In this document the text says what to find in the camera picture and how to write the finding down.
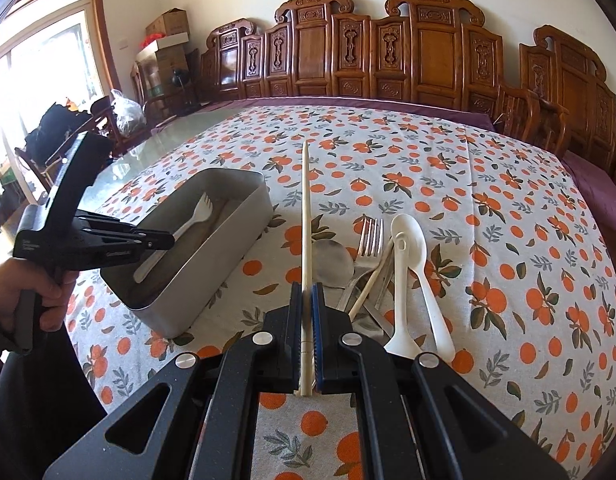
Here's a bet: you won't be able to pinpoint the white plastic soup spoon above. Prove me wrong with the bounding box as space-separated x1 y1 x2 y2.
383 231 424 360

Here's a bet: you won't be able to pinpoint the rectangular metal tray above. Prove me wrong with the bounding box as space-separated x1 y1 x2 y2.
100 168 273 338

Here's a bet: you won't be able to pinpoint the metal spoon round bowl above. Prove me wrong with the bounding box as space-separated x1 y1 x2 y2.
312 240 355 289

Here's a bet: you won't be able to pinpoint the metal fork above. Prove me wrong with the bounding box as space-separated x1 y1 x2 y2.
336 217 385 311

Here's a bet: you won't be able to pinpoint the white plastic long spoon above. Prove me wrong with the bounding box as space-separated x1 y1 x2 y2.
385 214 457 363

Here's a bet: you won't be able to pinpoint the left hand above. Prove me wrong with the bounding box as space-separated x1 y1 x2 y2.
0 258 80 334

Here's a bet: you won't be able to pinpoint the white plastic bag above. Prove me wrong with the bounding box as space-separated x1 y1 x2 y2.
110 89 146 138

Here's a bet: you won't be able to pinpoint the wooden dining chair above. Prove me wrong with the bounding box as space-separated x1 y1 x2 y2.
14 96 137 192

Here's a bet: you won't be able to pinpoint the black desk lamp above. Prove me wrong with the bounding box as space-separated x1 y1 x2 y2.
171 68 201 116

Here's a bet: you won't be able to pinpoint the stacked cardboard boxes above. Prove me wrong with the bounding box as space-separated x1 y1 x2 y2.
136 32 189 98

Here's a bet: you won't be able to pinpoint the orange print tablecloth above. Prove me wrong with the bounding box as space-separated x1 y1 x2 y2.
65 104 616 480

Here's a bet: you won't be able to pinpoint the cardboard box on top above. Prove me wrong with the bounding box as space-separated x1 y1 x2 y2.
145 8 189 36

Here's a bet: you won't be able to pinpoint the purple armchair cushion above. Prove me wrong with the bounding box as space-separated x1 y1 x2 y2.
562 151 616 232

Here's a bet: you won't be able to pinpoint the purple sofa cushion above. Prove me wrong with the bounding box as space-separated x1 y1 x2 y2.
152 95 496 134

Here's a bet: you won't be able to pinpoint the carved wooden armchair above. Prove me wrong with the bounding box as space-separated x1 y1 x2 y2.
519 25 616 171

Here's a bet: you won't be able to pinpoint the carved wooden sofa bench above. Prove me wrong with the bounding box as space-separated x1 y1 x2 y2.
197 0 539 137

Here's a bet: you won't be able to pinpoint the wooden window frame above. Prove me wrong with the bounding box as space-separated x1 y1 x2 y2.
0 0 122 97

